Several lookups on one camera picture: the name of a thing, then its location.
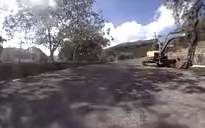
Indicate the low dark roadside wall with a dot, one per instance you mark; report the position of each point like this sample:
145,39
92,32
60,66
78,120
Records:
23,70

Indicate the distant hill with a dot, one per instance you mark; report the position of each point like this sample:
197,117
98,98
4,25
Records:
133,48

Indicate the pale building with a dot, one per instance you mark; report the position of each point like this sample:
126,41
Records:
13,55

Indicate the thin-leaved tree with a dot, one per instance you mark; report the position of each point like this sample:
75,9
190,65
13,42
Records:
45,25

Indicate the dense leafy tree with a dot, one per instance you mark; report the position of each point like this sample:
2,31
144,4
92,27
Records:
83,30

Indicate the rough stone retaining wall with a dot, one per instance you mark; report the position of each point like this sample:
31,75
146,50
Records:
203,55

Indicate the grey asphalt road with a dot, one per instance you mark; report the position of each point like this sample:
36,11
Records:
116,96

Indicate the yellow excavator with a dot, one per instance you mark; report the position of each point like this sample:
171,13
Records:
156,56

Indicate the dark-trunked tree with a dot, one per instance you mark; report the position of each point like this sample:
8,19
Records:
192,43

